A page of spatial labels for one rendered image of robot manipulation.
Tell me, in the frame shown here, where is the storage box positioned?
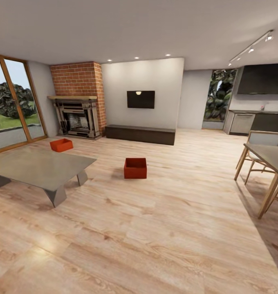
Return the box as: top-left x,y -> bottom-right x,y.
50,139 -> 73,152
124,158 -> 147,178

